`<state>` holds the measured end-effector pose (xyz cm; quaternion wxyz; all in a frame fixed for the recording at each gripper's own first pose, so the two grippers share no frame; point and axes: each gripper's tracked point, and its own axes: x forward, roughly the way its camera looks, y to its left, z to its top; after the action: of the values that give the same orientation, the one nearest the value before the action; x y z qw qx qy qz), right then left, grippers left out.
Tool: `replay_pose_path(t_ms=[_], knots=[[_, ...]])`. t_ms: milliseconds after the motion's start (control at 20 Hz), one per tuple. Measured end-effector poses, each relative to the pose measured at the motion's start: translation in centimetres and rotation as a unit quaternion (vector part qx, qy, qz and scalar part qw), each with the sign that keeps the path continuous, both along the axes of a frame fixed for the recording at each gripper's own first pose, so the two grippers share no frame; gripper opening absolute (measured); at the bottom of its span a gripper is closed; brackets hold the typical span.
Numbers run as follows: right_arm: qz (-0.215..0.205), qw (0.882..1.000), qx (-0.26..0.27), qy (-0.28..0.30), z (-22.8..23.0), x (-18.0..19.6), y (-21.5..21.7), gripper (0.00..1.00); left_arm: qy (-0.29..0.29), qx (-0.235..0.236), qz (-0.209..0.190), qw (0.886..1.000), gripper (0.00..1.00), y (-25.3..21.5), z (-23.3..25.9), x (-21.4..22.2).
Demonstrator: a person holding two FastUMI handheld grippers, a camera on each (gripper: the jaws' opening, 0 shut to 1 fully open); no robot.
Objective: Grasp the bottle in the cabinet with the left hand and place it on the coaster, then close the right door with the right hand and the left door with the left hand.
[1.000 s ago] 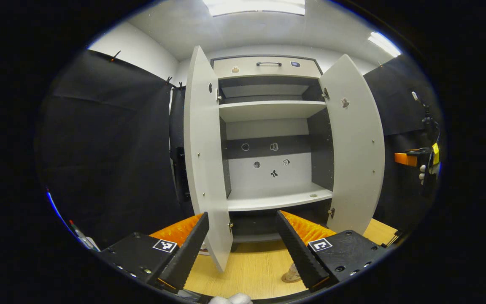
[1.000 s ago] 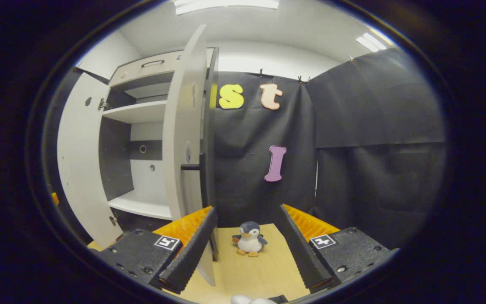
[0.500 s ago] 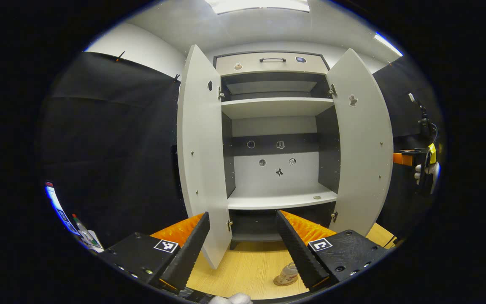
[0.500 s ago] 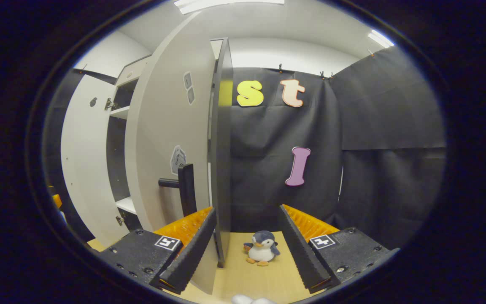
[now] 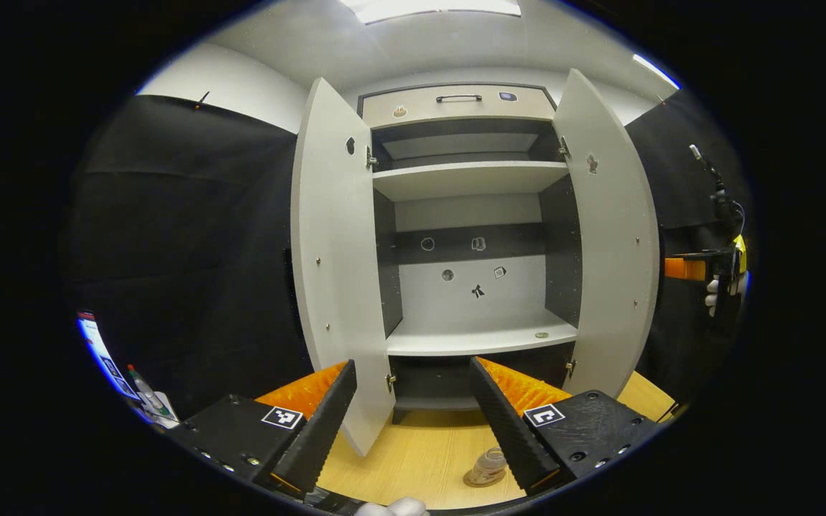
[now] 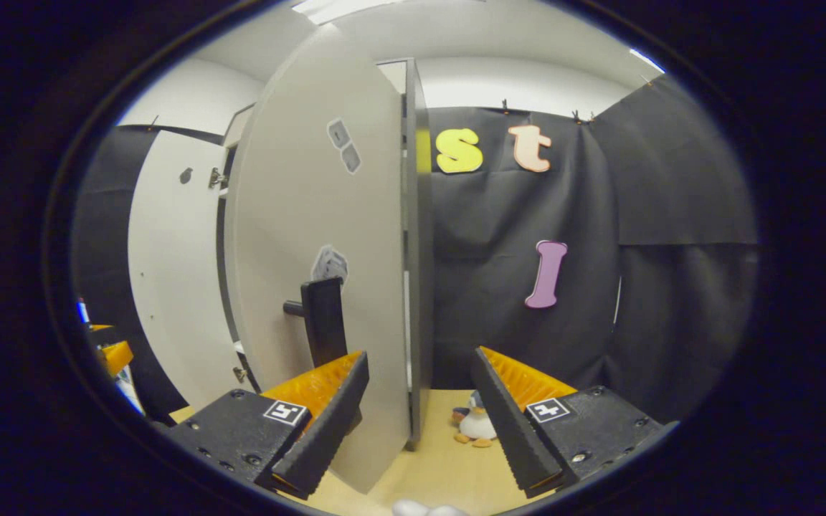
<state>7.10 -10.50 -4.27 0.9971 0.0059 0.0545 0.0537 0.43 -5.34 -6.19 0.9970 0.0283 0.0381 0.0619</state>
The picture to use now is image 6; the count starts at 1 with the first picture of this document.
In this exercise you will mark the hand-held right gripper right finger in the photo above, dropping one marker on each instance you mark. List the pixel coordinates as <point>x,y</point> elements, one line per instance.
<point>510,423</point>

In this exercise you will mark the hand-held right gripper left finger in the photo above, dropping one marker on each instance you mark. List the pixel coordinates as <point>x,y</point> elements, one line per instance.
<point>327,423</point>

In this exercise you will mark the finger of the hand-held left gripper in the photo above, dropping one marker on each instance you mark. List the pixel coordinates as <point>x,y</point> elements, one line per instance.
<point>117,357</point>
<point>101,328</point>

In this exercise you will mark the white cabinet door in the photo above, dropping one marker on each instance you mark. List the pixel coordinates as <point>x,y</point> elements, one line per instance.
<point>169,272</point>
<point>298,215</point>

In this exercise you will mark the metal door hinge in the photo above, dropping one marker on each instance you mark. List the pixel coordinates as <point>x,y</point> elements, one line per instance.
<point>239,374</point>
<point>216,178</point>

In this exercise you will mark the small penguin toy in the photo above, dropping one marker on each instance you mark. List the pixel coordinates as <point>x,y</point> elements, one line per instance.
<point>476,426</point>

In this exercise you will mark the black backdrop cloth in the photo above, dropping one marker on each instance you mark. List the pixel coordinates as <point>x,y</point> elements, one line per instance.
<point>671,179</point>

